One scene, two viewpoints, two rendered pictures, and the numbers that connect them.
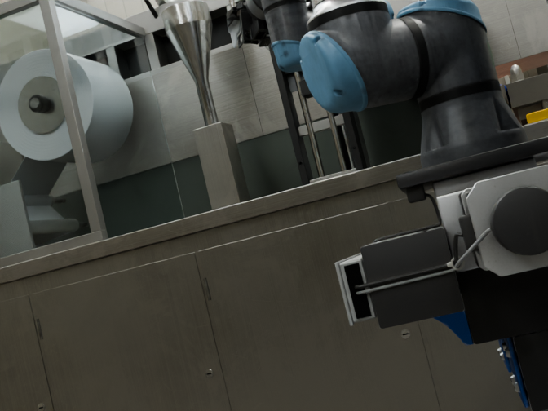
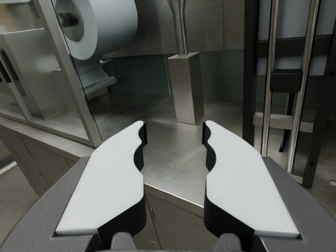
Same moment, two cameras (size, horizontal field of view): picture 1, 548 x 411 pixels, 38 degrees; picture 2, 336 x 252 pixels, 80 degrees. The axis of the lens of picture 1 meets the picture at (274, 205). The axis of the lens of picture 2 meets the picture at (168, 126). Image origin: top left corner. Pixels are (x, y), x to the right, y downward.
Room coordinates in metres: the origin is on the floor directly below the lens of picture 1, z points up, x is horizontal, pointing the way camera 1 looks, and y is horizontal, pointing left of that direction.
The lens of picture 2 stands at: (1.54, -0.06, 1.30)
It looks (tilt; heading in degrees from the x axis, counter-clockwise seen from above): 27 degrees down; 21
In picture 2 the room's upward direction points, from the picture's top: 10 degrees counter-clockwise
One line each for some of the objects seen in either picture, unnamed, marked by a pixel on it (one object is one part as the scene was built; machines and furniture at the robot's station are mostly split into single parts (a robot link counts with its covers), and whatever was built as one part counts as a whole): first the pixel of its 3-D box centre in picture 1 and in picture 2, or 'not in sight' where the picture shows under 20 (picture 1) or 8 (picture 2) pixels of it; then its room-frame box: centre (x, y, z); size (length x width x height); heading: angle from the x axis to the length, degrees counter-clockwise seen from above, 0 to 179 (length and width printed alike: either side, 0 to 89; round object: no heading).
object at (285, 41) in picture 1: (301, 35); not in sight; (1.37, -0.12, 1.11); 0.11 x 0.08 x 0.11; 105
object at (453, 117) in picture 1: (466, 126); not in sight; (1.14, -0.30, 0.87); 0.15 x 0.15 x 0.10
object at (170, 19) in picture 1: (187, 19); not in sight; (2.32, 0.12, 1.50); 0.14 x 0.14 x 0.06
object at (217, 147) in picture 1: (211, 121); (183, 50); (2.32, 0.12, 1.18); 0.14 x 0.14 x 0.57
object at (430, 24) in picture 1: (442, 49); not in sight; (1.14, -0.29, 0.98); 0.13 x 0.12 x 0.14; 105
